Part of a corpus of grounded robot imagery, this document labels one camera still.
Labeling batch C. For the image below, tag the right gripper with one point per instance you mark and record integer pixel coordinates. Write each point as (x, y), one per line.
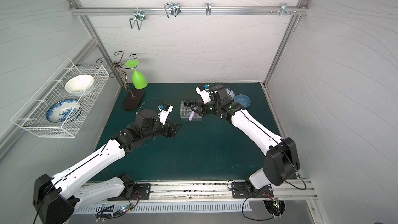
(202, 109)

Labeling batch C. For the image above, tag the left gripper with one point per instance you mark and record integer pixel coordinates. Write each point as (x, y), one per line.
(168, 128)

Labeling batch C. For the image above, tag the clear acrylic lipstick organizer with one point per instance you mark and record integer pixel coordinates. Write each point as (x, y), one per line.
(185, 113)

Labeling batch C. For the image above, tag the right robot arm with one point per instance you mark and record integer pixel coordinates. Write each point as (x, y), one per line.
(281, 157)

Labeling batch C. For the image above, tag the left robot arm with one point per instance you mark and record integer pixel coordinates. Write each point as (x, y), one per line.
(56, 198)

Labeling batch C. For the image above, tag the small blue patterned bowl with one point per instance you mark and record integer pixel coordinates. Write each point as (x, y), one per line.
(231, 94)

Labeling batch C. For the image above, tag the light blue bowl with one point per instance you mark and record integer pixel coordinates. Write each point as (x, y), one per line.
(242, 99)

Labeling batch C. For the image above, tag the green plastic goblet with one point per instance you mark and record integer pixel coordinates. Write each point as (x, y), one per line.
(138, 79)

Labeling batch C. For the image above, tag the aluminium crossbar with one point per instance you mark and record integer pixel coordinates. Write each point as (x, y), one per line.
(185, 11)

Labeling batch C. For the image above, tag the white bowl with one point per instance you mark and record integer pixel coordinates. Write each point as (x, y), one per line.
(78, 85)

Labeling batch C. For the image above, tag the blue patterned plate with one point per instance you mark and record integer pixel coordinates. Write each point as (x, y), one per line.
(64, 110)

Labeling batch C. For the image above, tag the metal double hook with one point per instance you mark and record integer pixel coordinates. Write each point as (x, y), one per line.
(172, 9)

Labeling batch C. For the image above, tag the metal hook at right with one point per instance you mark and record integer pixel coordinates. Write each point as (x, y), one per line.
(284, 10)

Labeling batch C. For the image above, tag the white vented strip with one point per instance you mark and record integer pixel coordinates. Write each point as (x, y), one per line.
(171, 207)

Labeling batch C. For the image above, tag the round electronics board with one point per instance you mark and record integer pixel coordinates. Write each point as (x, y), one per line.
(275, 206)

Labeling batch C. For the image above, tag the metal hook with green clip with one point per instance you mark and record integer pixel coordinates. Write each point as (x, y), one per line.
(137, 20)

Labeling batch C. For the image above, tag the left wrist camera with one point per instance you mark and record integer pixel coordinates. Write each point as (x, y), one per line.
(164, 111)

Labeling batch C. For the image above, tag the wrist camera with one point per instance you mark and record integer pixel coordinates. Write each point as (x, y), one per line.
(164, 111)
(203, 91)

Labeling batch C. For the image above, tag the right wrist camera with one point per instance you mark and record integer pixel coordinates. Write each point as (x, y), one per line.
(203, 91)

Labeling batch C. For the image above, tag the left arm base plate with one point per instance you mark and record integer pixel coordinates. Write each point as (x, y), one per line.
(134, 192)

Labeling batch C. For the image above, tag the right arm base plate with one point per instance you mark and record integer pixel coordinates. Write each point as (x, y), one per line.
(243, 190)

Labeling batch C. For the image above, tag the small metal bracket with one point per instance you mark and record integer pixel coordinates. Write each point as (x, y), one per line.
(208, 9)

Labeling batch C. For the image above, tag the white wire basket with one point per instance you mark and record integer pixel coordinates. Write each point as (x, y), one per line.
(32, 116)

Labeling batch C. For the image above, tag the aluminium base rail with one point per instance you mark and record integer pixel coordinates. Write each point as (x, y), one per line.
(220, 190)

